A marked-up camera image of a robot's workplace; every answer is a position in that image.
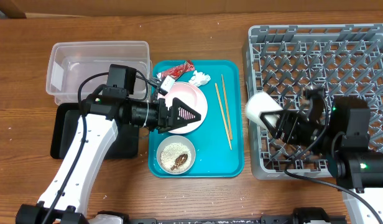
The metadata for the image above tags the white cup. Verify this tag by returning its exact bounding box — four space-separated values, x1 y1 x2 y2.
245 92 282 130

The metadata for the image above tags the white rice pile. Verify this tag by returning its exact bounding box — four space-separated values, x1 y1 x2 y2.
160 142 192 174

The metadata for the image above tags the grey small bowl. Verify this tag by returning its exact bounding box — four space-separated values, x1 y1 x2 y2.
157 135 196 175

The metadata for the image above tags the white tissue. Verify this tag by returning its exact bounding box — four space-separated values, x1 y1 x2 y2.
188 70 211 87

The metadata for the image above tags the red snack wrapper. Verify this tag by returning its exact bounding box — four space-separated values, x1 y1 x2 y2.
157 60 195 80

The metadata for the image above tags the brown food scrap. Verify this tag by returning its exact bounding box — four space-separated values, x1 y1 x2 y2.
170 154 188 170

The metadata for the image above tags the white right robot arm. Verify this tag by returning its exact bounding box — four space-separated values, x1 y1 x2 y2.
259 96 383 223

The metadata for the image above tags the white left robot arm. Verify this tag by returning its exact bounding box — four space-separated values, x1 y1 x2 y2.
15 64 201 224

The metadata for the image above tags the grey dishwasher rack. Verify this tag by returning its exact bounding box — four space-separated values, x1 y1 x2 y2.
244 24 383 180

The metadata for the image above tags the pink plate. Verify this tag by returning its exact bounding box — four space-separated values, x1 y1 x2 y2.
158 82 208 134

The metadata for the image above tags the left wooden chopstick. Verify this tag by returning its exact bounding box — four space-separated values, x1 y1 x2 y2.
215 83 233 151

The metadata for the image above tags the wooden chopstick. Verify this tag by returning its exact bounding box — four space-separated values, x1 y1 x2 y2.
215 83 233 151
221 74 233 140

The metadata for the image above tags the teal plastic tray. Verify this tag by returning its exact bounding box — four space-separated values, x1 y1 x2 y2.
148 60 244 178

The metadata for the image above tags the right wooden chopstick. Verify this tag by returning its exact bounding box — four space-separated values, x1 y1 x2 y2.
221 74 233 140

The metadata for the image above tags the black plastic tray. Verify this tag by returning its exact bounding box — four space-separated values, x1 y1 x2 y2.
50 103 139 160

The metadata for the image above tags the clear plastic bin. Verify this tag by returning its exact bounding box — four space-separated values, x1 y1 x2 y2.
46 40 152 105

